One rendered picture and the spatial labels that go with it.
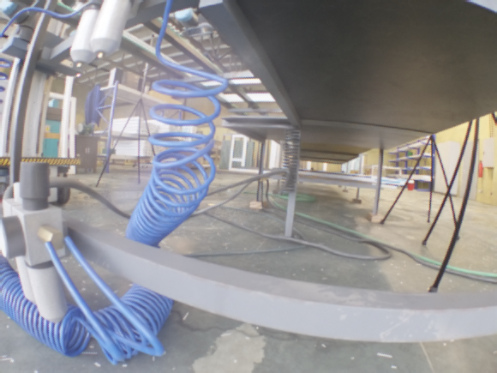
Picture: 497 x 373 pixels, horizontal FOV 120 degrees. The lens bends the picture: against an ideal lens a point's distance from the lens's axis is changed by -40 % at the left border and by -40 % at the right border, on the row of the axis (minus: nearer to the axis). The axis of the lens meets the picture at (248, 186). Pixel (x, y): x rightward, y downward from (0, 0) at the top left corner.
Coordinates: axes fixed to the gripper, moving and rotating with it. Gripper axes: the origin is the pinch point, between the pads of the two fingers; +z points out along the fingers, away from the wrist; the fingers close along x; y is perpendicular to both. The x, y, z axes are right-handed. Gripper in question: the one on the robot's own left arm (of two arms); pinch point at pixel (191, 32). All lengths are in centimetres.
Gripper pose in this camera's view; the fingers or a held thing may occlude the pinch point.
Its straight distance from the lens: 118.7
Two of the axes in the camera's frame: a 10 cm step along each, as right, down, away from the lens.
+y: 1.1, 7.6, 6.4
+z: -2.8, 6.5, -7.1
